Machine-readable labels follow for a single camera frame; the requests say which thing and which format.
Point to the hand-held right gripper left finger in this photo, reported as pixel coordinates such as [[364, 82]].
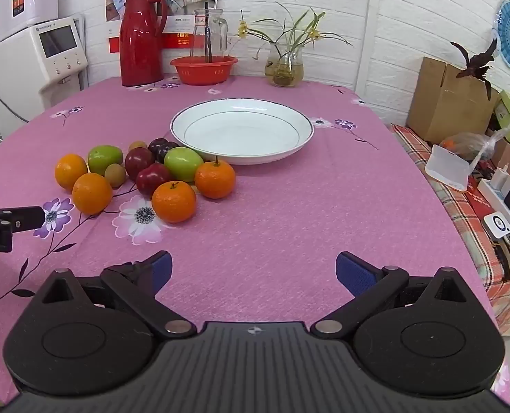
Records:
[[162, 267]]

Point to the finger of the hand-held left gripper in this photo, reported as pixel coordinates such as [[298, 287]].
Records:
[[25, 217]]

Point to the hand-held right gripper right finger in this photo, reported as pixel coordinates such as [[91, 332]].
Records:
[[353, 273]]

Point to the smooth orange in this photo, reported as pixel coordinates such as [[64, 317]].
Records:
[[71, 172], [92, 193]]

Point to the tangerine with stem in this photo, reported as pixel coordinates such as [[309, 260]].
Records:
[[215, 179], [174, 203]]

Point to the dark red passion fruit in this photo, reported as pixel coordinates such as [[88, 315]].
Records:
[[151, 178], [138, 161]]

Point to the green jujube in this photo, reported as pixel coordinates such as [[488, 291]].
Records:
[[104, 159], [182, 163]]

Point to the brown longan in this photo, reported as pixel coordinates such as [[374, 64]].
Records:
[[137, 146], [115, 175]]

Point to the white round plate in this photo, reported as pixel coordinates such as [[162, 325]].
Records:
[[242, 131]]

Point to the pink floral tablecloth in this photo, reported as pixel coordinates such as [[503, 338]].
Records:
[[302, 215]]

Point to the white appliance with screen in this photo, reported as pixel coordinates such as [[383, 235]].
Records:
[[22, 77]]

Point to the plaid blanket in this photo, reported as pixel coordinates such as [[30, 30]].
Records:
[[457, 206]]

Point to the white pouch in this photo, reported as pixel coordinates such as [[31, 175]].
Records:
[[448, 167]]

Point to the white square device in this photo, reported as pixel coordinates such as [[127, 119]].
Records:
[[497, 226]]

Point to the white power strip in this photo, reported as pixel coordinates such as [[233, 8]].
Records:
[[493, 193]]

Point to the plastic bag with oranges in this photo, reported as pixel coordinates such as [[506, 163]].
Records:
[[465, 144]]

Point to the white charger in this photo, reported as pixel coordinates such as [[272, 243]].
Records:
[[503, 176]]

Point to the large cardboard box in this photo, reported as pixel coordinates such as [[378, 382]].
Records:
[[448, 103]]

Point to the red plastic basket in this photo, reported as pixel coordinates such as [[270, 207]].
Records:
[[203, 71]]

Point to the red thermos jug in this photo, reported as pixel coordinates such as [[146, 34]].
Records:
[[141, 38]]

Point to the glass vase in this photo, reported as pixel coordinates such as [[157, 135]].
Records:
[[285, 71]]

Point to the dark chopsticks pair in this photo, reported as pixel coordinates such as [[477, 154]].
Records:
[[208, 43]]

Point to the clear glass jar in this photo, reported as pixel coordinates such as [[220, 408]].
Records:
[[216, 34]]

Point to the dark red leafy plant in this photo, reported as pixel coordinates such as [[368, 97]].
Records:
[[478, 66]]

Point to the orchid plant yellow flowers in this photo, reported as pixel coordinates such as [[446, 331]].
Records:
[[298, 30]]

